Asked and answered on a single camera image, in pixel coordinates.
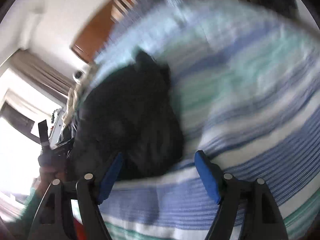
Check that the beige curtain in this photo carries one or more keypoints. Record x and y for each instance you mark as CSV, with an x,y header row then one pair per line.
x,y
42,72

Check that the wooden headboard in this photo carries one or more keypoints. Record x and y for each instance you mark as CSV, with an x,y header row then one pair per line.
x,y
100,32

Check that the beige garment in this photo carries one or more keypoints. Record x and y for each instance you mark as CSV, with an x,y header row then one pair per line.
x,y
71,102

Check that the striped pillow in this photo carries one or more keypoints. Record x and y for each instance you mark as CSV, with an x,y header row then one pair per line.
x,y
122,5

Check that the white round fan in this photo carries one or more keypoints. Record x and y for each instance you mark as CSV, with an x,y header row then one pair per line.
x,y
78,74

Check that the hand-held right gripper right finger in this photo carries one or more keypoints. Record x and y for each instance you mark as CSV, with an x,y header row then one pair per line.
x,y
207,177

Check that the person's left forearm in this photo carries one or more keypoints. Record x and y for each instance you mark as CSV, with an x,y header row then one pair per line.
x,y
32,202

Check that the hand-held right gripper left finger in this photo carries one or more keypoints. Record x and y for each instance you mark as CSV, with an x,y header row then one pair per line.
x,y
110,177

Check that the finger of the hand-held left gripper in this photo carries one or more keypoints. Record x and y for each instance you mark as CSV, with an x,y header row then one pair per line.
x,y
43,131

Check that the person's left hand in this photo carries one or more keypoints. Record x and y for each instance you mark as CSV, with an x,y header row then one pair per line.
x,y
51,173

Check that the black quilted jacket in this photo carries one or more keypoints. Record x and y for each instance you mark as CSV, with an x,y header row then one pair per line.
x,y
130,120

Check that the striped blue green bedspread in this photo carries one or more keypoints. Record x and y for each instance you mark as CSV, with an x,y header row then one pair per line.
x,y
250,92

